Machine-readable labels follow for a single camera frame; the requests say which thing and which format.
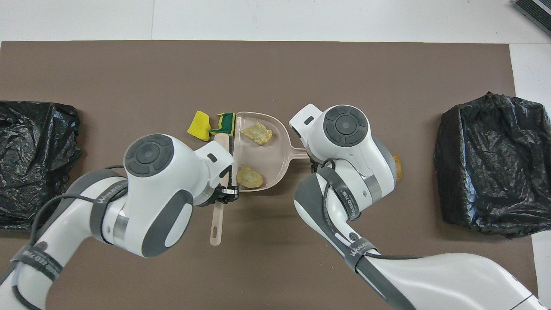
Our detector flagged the brown toy bread roll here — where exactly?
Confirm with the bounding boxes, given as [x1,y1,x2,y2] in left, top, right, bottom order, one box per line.
[391,153,403,182]

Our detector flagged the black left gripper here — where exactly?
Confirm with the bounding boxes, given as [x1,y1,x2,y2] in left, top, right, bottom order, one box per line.
[214,184,240,205]

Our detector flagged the green and yellow sponge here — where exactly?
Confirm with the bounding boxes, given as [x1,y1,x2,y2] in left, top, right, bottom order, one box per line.
[209,112,236,136]

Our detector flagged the grey ridged panel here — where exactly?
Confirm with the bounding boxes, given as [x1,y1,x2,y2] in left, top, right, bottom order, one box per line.
[514,0,551,36]

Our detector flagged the black bag-lined bin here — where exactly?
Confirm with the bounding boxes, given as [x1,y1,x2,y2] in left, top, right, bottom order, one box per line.
[0,100,82,233]
[433,91,551,239]

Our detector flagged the large yellow sponge piece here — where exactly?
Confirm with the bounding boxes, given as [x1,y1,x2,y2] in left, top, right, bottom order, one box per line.
[187,110,212,142]

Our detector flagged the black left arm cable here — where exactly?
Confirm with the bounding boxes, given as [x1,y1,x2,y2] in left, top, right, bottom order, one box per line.
[11,165,130,310]

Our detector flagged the beige plastic dustpan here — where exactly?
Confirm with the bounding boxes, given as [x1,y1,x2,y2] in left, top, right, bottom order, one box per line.
[232,112,311,192]

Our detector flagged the beige hand brush black bristles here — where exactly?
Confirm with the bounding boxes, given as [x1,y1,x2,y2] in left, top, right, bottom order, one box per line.
[209,132,238,247]

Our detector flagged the brown table mat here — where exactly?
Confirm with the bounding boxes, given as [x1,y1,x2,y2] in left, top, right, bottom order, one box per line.
[0,40,540,310]

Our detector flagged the striped toy croissant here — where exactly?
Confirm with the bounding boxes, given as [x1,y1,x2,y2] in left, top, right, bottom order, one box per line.
[236,164,264,189]
[239,121,273,146]

